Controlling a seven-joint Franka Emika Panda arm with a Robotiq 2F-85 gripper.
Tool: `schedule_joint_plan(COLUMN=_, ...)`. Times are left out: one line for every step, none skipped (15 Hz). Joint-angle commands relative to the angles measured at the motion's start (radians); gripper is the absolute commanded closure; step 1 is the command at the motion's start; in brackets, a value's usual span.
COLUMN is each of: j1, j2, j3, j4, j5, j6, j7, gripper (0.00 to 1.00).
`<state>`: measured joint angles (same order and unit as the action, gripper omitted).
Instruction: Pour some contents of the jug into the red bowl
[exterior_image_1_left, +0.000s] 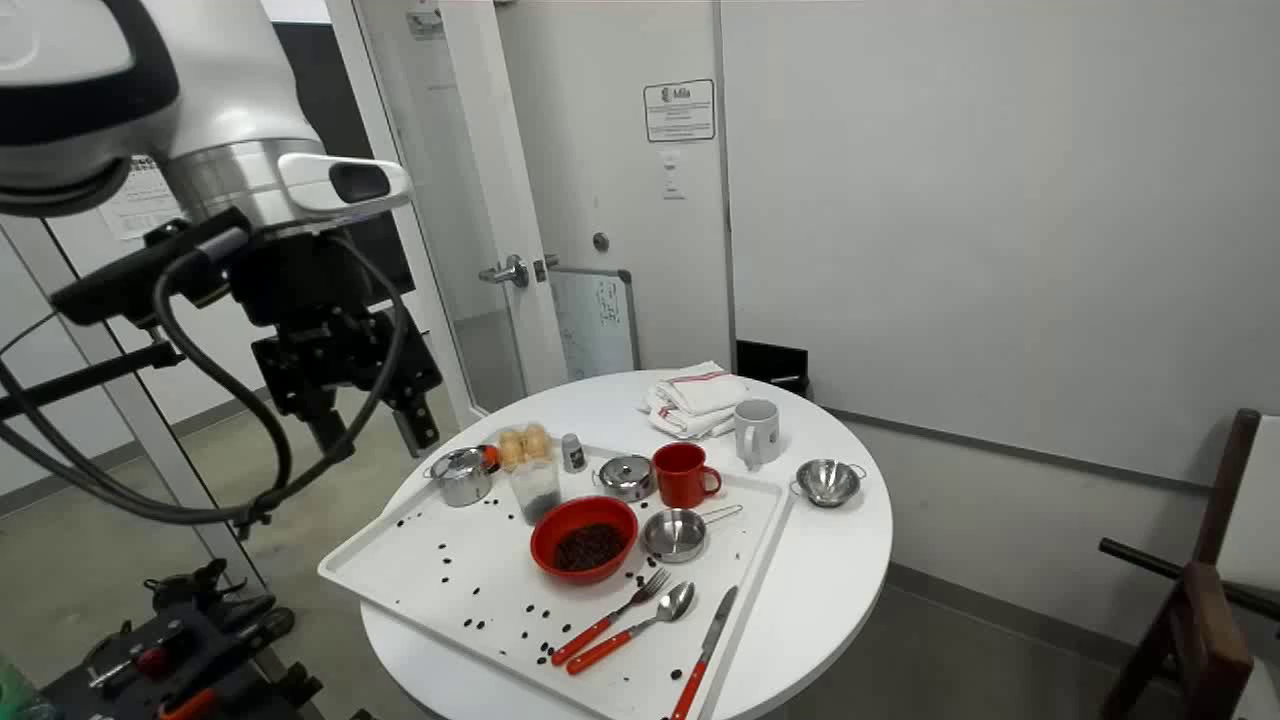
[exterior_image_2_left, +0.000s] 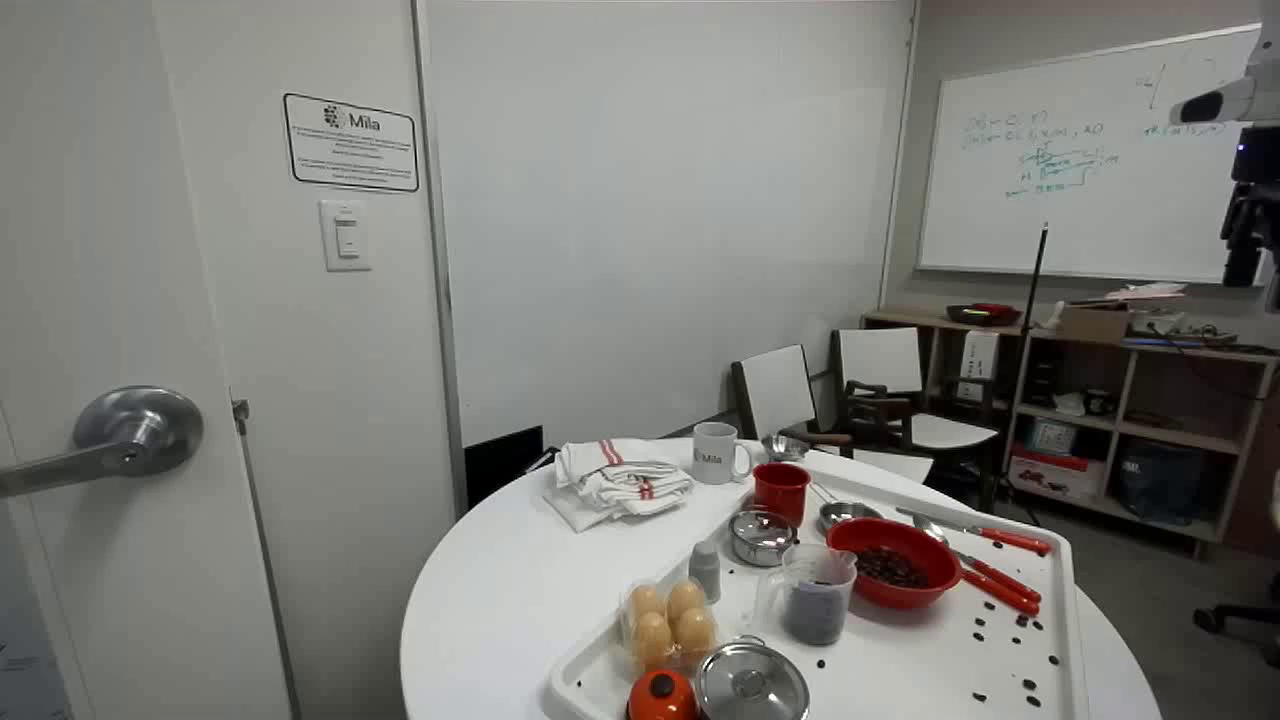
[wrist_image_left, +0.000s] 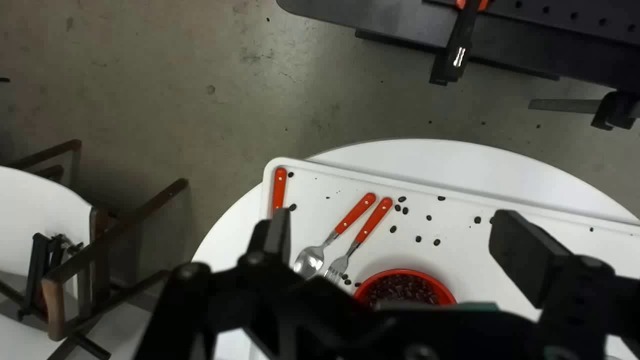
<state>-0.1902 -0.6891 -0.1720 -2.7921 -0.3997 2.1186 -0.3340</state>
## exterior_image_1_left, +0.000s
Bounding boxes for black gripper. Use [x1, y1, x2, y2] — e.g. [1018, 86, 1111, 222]
[229, 231, 444, 462]

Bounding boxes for clear plastic jug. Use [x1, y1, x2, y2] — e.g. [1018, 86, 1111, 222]
[499, 442, 560, 524]

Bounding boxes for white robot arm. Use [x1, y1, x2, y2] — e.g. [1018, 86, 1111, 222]
[0, 0, 438, 450]

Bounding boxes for red bowl with beans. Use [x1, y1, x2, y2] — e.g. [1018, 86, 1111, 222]
[529, 496, 640, 584]

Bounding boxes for small steel bowl behind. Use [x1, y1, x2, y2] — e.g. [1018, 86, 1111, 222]
[599, 457, 655, 500]

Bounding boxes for steel bowl beside red bowl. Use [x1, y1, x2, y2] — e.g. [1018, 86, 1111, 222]
[640, 513, 706, 566]

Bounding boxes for steel bowl on table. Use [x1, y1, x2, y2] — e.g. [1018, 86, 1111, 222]
[796, 462, 863, 508]

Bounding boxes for small steel cup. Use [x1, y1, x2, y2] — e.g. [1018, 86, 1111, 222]
[430, 450, 492, 508]

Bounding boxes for bread rolls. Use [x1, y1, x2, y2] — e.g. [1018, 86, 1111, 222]
[492, 424, 551, 469]

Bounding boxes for small salt shaker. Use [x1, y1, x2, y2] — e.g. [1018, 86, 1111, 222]
[560, 432, 589, 472]

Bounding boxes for tool cart with tools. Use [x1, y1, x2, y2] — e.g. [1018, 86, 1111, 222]
[39, 560, 323, 720]

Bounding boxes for white rectangular tray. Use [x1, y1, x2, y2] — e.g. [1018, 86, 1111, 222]
[320, 472, 792, 720]

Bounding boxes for red mug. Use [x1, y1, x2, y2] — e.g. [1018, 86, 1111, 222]
[651, 446, 722, 508]

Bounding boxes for white cloth with red stripe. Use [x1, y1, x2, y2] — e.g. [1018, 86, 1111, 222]
[644, 362, 742, 442]

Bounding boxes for white mug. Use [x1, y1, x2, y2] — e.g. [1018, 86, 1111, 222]
[737, 399, 783, 469]

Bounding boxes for black box on floor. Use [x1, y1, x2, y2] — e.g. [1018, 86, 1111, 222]
[737, 340, 809, 395]

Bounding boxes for door sign paper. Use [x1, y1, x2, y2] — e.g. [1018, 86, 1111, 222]
[644, 81, 715, 146]

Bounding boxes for round white table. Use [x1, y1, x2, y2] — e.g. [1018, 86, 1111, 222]
[388, 384, 891, 720]

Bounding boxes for wooden chair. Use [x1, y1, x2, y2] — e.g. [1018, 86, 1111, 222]
[1098, 409, 1280, 720]

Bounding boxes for silver door handle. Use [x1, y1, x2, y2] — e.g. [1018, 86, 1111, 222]
[481, 256, 530, 288]

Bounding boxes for black camera on stand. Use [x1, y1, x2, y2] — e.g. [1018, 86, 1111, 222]
[0, 216, 247, 420]

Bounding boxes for red handled fork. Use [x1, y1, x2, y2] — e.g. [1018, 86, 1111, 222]
[551, 571, 669, 667]

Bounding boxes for red handled spoon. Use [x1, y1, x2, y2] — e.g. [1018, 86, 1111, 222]
[569, 582, 697, 675]

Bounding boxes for red handled knife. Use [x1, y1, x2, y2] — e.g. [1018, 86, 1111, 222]
[669, 584, 739, 720]

